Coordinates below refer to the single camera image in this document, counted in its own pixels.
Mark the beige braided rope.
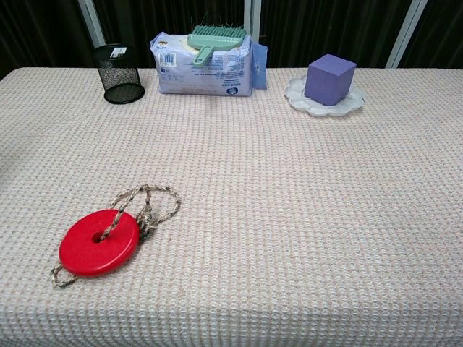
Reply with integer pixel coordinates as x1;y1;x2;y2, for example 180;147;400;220
50;184;182;288

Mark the red disc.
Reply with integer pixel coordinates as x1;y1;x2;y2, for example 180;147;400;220
59;208;140;278

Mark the beige woven tablecloth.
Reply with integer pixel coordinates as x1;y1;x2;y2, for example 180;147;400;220
0;67;463;347

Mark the blue tissue pack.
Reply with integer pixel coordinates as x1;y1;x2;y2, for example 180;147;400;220
149;31;268;98

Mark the purple cube block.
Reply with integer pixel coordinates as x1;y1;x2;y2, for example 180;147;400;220
304;53;357;107

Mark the green plastic brush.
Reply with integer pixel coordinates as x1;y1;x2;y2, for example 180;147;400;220
186;24;248;67

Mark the white flower-shaped plate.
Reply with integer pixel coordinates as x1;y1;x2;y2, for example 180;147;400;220
283;75;366;117

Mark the black mesh pen holder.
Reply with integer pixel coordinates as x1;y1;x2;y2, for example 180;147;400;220
92;44;146;105

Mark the black curtain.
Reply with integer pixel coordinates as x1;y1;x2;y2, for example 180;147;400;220
0;0;463;81

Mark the grey metal frame post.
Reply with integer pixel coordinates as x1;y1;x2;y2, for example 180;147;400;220
243;0;261;43
77;0;106;49
385;0;429;69

